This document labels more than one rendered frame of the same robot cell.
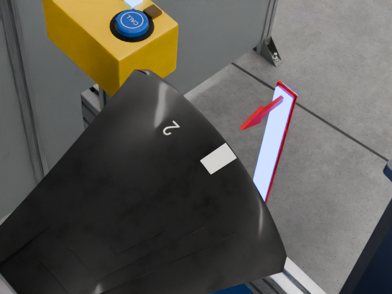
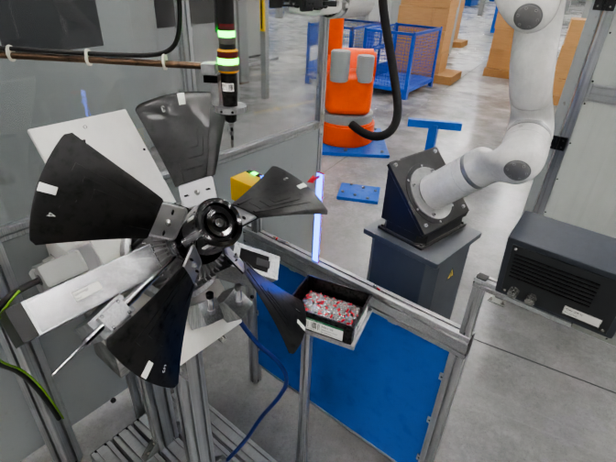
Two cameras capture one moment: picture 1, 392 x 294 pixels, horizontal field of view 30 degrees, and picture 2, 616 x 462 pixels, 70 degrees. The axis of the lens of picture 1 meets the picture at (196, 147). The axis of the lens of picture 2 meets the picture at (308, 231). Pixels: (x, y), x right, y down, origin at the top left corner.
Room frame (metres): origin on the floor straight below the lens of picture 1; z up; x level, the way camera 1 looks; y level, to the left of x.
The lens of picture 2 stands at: (-0.76, 0.03, 1.72)
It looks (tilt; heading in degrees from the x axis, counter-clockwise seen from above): 31 degrees down; 356
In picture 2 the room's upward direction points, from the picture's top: 3 degrees clockwise
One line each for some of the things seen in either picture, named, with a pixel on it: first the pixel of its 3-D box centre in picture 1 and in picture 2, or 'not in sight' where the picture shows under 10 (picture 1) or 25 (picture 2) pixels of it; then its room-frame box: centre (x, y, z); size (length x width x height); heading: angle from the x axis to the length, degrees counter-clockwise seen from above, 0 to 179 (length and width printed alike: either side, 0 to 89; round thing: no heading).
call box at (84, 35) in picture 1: (110, 34); (256, 192); (0.67, 0.13, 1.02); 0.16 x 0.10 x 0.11; 48
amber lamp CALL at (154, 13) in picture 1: (152, 11); not in sight; (0.67, 0.07, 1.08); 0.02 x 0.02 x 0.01; 48
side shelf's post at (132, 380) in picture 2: not in sight; (126, 351); (0.49, 0.64, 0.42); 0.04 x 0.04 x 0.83; 48
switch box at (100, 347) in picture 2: not in sight; (115, 333); (0.26, 0.55, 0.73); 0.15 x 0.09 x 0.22; 48
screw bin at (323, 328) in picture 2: not in sight; (328, 308); (0.24, -0.11, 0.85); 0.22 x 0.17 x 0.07; 62
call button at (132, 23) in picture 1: (132, 24); not in sight; (0.64, 0.10, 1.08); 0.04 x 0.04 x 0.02
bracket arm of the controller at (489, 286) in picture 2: not in sight; (522, 298); (0.06, -0.56, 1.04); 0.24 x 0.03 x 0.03; 48
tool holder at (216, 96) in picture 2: not in sight; (225, 87); (0.21, 0.16, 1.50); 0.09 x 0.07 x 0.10; 83
